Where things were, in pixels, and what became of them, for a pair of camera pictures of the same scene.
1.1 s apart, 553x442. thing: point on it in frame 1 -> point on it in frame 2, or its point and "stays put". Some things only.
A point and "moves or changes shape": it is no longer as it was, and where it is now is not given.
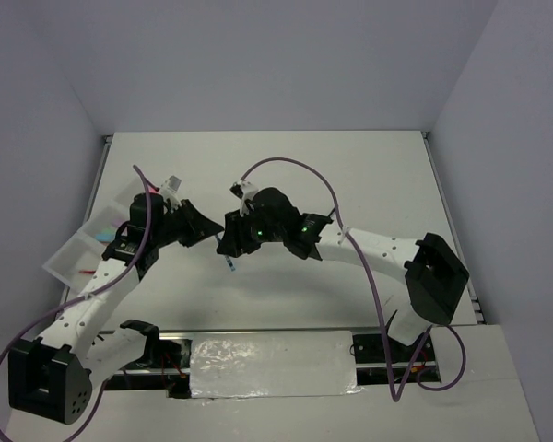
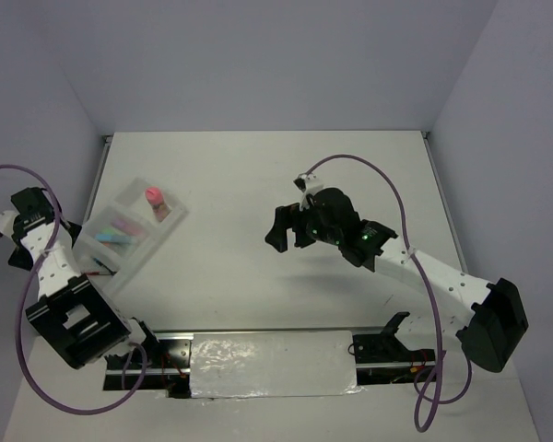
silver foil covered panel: [319, 363] stays put
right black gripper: [235, 234] -> [288, 216]
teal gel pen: [227, 259] moves or changes shape
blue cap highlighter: [105, 237] stays put
